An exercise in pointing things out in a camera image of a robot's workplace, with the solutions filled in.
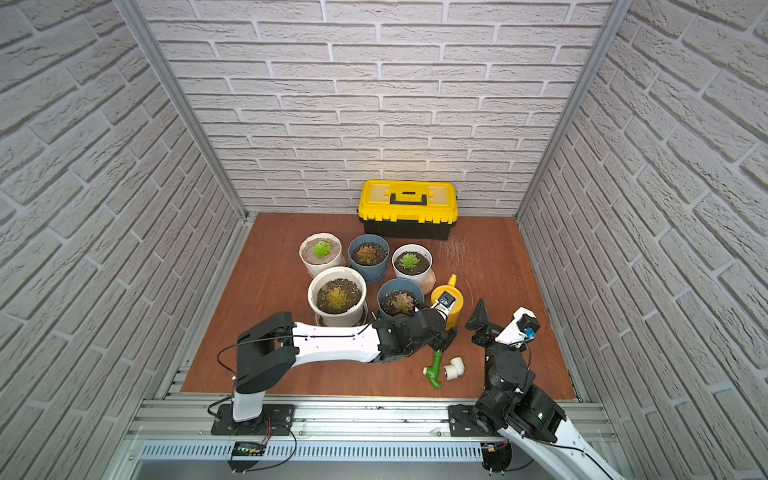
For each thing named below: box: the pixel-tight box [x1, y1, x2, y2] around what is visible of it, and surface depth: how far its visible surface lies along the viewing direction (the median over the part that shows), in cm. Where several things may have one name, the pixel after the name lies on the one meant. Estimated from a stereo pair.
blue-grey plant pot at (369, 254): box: [348, 233, 390, 283], surface depth 97 cm
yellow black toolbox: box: [357, 180, 459, 241], surface depth 102 cm
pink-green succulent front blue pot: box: [392, 292, 415, 313], surface depth 87 cm
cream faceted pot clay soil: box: [299, 232, 346, 278], surface depth 96 cm
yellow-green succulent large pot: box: [326, 286, 348, 310], surface depth 86 cm
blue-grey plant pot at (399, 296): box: [377, 278, 425, 319], surface depth 89 cm
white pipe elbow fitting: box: [443, 357, 465, 381], surface depth 82 cm
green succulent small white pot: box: [399, 253, 420, 269], surface depth 95 cm
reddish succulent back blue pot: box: [357, 246, 377, 264], surface depth 97 cm
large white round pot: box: [308, 266, 367, 325], surface depth 87 cm
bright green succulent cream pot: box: [312, 241, 332, 259], surface depth 96 cm
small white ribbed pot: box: [392, 243, 434, 286], surface depth 96 cm
